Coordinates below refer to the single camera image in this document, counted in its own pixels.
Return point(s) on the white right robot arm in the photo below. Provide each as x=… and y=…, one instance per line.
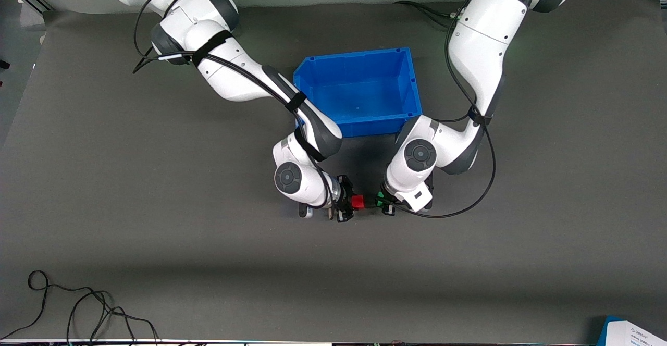
x=229, y=75

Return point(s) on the small black cube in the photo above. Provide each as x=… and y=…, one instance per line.
x=370, y=202

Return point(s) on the small red cube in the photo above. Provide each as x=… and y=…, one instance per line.
x=358, y=202

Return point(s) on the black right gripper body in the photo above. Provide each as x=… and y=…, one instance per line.
x=343, y=198

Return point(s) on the blue plastic storage bin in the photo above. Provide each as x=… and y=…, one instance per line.
x=365, y=90

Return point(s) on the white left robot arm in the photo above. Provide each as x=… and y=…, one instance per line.
x=484, y=44

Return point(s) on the small green cube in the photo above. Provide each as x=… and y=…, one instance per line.
x=380, y=198

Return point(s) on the dark grey table mat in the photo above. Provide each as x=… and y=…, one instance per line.
x=208, y=262

